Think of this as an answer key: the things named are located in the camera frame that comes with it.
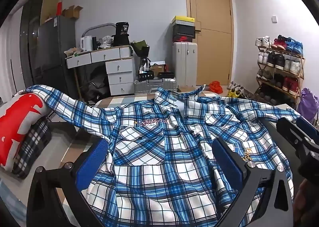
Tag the black plaid cloth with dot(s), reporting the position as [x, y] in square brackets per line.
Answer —
[35, 142]

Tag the grey framed mirror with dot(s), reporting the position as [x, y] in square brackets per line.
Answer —
[99, 29]

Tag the small red box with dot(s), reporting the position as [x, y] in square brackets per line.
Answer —
[59, 9]

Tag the checked bed sheet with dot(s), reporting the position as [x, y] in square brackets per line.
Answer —
[74, 152]

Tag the dark glass door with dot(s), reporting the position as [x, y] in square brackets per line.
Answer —
[31, 42]

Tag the wooden shoe rack with shoes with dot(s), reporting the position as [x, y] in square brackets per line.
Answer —
[279, 61]

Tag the brown cardboard box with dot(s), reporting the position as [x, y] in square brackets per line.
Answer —
[157, 69]

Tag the brown cardboard boxes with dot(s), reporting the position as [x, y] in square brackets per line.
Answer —
[49, 2]

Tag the open cardboard box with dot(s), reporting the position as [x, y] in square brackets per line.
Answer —
[72, 12]

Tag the person's right hand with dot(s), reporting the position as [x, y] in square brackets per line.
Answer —
[307, 202]

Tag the white kettle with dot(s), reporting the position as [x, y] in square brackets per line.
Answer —
[86, 44]

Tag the purple bag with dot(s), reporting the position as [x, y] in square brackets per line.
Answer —
[309, 102]

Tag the black labelled box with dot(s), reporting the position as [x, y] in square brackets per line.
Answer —
[121, 34]

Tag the yellow shoe box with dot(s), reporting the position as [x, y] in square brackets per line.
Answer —
[183, 20]

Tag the wooden door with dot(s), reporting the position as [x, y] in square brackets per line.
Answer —
[214, 5]

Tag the white curtain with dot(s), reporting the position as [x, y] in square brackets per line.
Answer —
[11, 62]

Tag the stack of white boxes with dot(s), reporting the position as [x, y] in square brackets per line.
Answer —
[119, 67]

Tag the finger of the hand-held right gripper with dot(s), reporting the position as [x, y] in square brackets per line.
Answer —
[307, 128]
[289, 132]

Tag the dark green wrapped bouquet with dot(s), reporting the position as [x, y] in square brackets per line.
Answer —
[140, 47]

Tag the yellow shoes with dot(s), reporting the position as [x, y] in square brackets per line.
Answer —
[233, 93]

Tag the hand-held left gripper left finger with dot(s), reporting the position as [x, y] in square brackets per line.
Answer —
[92, 164]

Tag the flat black box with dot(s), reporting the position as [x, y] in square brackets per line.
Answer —
[166, 75]

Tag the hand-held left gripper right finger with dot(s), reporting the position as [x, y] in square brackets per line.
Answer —
[228, 167]

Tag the grey refrigerator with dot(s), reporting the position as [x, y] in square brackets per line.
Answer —
[54, 50]

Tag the blue plaid shirt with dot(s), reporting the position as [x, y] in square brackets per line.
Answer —
[162, 154]

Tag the black and red shoe box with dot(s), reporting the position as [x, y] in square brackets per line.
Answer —
[183, 37]

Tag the black bag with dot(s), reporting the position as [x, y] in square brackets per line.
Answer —
[96, 85]

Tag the red plastic bag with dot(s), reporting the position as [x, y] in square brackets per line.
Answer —
[215, 87]

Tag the silver suitcase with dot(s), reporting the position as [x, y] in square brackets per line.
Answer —
[154, 85]

